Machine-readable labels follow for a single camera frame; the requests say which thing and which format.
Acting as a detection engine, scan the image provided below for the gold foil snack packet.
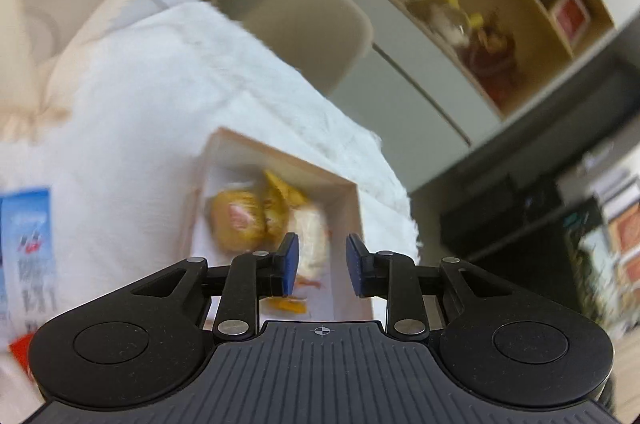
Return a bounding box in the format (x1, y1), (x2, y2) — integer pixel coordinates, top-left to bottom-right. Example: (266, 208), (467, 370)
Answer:
(261, 169), (307, 245)

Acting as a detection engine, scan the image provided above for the yellow cake packet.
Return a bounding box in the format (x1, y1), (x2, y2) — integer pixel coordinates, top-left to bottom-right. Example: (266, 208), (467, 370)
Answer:
(209, 189), (266, 253)

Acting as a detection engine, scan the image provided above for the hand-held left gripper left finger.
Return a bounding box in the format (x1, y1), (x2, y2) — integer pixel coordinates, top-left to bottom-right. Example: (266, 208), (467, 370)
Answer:
(131, 232), (301, 345)

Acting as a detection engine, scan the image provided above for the black media console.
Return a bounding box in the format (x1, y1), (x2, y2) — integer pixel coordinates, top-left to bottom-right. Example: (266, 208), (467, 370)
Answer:
(439, 174), (568, 261)

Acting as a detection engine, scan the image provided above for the round rice cracker packet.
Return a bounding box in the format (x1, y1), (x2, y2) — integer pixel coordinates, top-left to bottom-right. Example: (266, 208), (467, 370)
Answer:
(292, 206), (332, 291)

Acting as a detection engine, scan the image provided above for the red and white snack packet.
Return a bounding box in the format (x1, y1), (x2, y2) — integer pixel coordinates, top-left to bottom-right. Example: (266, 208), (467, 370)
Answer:
(7, 334), (40, 382)

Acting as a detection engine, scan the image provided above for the brown plush toy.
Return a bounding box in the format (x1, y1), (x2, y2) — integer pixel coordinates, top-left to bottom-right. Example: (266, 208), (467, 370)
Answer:
(460, 16), (526, 102)

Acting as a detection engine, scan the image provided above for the white plush with yellow ears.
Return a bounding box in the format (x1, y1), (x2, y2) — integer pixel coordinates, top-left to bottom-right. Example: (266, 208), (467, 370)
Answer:
(425, 0), (485, 47)

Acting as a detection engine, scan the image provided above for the blue snack packet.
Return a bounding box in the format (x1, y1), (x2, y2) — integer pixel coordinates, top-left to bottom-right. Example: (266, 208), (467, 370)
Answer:
(0, 186), (57, 335)

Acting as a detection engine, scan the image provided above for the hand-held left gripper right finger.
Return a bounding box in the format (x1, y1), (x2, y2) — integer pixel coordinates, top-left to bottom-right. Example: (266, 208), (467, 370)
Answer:
(346, 233), (516, 342)

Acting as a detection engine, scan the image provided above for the red picture frame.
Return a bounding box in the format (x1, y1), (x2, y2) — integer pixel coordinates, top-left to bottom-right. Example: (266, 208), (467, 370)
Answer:
(547, 0), (592, 47)

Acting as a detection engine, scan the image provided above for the long bread packet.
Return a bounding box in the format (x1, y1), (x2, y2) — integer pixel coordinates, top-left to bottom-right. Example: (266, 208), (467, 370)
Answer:
(265, 296), (308, 316)

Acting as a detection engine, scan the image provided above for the white woven tablecloth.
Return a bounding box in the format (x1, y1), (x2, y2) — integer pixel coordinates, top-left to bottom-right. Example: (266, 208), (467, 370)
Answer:
(0, 1), (421, 424)

